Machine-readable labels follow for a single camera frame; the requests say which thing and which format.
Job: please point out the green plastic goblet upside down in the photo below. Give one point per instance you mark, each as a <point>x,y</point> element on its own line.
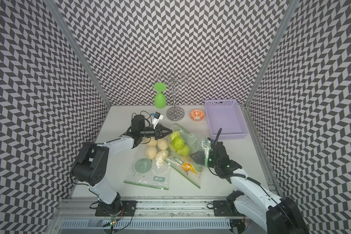
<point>160,99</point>

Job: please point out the zip bag with orange fruit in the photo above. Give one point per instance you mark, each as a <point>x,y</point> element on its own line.
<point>186,167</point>

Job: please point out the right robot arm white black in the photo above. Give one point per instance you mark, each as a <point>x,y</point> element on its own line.
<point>271,212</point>

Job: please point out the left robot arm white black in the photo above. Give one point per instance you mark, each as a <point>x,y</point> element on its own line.
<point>91,162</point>

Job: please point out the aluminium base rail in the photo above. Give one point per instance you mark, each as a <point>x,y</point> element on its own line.
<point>77,216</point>

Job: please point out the green pear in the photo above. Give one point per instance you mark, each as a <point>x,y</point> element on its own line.
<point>178,143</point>
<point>174,135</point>
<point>185,151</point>

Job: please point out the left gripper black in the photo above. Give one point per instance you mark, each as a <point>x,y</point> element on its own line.
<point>159,132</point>

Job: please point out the zip bag with beige fruit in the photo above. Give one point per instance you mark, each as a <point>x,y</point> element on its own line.
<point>148,168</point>

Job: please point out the orange patterned small bowl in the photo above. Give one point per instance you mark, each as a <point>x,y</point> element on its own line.
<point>197,115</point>

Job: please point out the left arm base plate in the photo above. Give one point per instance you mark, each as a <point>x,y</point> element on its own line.
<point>120,208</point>

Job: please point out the purple plastic basket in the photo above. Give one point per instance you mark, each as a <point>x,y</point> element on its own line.
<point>225,114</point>

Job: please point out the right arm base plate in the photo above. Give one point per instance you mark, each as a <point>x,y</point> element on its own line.
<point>223,208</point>

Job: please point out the zip bag with green pears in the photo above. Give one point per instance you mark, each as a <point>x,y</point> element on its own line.
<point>194,141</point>

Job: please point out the chrome mug tree stand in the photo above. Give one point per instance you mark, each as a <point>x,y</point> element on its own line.
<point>173,80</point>

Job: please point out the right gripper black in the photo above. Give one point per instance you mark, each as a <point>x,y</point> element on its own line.
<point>201,156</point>

